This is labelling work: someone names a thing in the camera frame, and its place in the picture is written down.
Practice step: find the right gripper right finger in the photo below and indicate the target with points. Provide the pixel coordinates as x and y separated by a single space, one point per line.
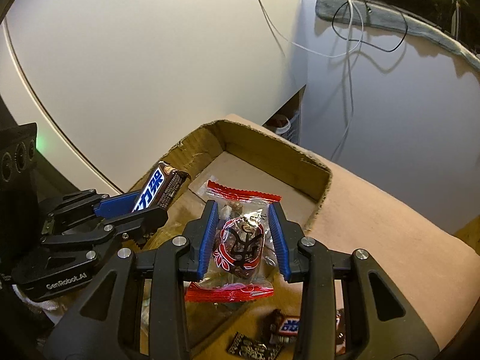
380 323

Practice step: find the black patterned candy packet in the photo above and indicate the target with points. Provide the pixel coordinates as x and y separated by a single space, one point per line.
246 348

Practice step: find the grey window sill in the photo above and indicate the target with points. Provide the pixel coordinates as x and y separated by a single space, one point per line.
378 17

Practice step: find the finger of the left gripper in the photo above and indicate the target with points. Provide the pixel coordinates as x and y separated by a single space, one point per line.
120 228
97 204

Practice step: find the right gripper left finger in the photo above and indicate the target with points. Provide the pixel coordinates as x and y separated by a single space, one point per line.
134 308

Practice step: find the red clear snack bag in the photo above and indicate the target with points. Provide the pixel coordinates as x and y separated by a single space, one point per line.
340 338
242 254

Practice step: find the Snickers bar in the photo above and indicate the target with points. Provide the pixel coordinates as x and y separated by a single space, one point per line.
162 185
282 328

